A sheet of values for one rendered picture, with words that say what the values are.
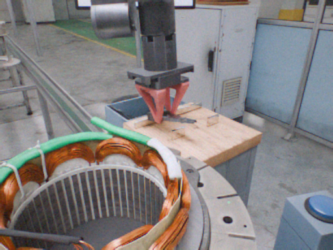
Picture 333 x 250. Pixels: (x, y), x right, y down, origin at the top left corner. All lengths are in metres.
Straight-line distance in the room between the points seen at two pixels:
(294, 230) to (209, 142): 0.18
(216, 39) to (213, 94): 0.50
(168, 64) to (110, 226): 0.26
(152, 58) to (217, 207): 0.25
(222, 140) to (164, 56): 0.18
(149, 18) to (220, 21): 2.04
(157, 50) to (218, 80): 2.14
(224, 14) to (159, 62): 2.04
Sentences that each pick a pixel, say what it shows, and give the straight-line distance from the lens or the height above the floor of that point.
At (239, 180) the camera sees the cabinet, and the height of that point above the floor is 0.97.
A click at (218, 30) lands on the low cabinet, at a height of 1.01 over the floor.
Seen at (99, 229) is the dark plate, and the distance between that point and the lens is 0.39.
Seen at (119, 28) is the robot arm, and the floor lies 1.25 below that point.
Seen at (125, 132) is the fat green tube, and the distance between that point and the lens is 0.32.
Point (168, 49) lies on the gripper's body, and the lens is 0.44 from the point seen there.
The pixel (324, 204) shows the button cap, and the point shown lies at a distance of 0.43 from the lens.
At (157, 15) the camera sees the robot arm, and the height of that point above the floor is 1.27.
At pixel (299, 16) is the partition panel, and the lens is 2.69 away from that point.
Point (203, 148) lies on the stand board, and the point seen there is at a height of 1.06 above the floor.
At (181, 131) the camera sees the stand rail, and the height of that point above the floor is 1.08.
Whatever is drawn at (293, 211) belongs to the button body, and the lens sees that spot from 0.44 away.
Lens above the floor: 1.30
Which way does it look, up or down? 26 degrees down
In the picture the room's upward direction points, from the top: straight up
